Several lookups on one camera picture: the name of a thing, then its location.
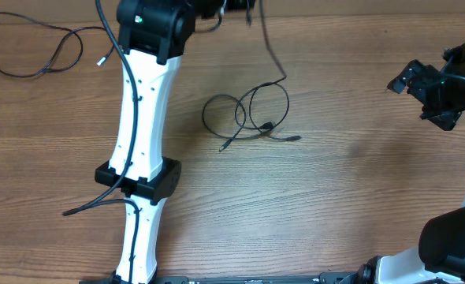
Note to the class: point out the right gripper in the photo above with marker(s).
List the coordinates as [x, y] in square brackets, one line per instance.
[447, 118]

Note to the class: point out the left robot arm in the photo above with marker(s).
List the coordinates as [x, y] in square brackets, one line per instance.
[152, 37]

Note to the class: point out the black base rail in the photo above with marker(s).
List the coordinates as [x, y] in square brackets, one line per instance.
[323, 278]

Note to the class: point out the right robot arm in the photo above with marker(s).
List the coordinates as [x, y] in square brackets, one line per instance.
[439, 255]

